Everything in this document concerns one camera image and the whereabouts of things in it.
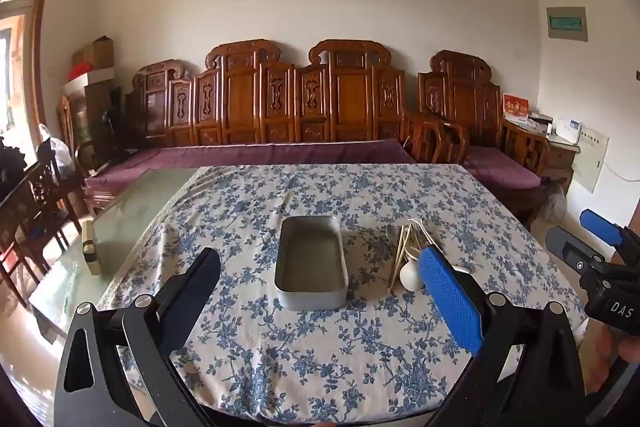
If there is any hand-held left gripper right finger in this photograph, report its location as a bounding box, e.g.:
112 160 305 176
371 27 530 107
418 246 589 427

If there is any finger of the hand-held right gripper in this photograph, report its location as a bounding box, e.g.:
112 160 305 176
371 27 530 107
580 208 627 249
545 226 607 279

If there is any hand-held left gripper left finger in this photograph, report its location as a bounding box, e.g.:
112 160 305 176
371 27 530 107
52 248 222 427

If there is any rectangular metal tray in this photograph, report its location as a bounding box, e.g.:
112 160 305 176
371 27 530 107
274 215 349 311

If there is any person's right hand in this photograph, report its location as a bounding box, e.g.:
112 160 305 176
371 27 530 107
584 322 640 394

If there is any large white plastic spoon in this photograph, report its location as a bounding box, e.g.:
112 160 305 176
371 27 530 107
398 222 433 293

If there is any grey plastic bag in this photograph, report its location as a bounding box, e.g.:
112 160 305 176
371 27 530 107
542 179 569 223

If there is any wooden side table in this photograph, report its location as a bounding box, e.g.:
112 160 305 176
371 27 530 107
542 134 582 188

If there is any short purple seat cushion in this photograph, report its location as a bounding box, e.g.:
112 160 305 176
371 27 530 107
462 146 543 188

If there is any blue floral tablecloth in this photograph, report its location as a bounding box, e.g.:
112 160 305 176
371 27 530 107
95 163 588 425

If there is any carved wooden armchair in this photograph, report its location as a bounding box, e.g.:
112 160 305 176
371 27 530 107
417 50 551 220

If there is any wooden dining chair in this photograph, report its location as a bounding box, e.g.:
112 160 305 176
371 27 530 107
20 157 83 268

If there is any clear plastic bag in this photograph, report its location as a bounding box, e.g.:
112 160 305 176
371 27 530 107
36 124 76 184

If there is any carved wooden sofa bench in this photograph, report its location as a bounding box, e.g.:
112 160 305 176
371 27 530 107
125 39 447 168

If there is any white box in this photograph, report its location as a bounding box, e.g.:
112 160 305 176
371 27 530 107
65 67 116 95

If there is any brown cardboard box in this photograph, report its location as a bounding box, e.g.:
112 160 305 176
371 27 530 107
72 36 116 70

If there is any white wall panel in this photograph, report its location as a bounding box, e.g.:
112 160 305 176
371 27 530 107
572 127 611 194

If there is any green wall sign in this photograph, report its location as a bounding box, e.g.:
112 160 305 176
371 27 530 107
546 6 589 42

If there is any wooden door frame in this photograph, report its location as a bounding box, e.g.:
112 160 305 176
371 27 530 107
0 0 57 168

